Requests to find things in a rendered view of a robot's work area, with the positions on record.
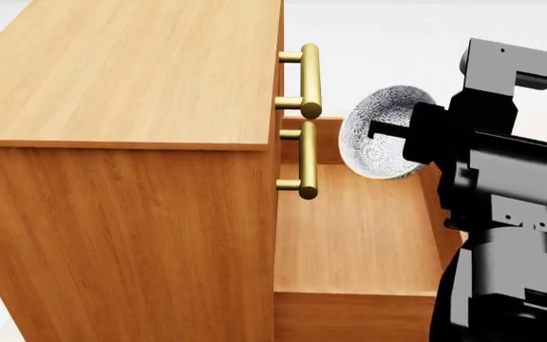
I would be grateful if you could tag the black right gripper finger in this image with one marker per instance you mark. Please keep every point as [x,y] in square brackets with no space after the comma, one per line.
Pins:
[390,130]

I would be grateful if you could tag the floral patterned black-white bowl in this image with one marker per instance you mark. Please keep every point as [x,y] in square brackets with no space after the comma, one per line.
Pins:
[378,156]

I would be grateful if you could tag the open wooden drawer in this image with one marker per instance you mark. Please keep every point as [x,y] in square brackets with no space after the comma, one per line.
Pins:
[354,231]

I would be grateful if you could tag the light wooden drawer cabinet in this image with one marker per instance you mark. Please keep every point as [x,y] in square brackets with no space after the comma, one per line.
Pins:
[112,142]

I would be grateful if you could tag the grey gripper camera bracket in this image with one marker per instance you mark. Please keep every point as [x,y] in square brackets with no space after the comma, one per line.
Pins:
[506,67]

